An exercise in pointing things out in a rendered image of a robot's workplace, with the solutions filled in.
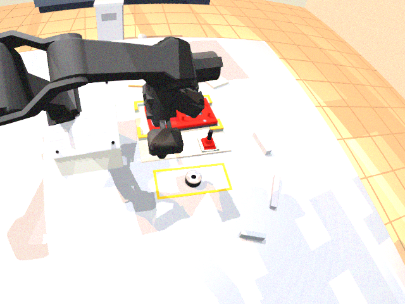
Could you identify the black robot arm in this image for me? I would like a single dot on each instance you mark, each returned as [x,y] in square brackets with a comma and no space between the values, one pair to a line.
[74,62]

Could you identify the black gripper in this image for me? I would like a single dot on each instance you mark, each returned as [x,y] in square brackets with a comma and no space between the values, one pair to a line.
[167,139]

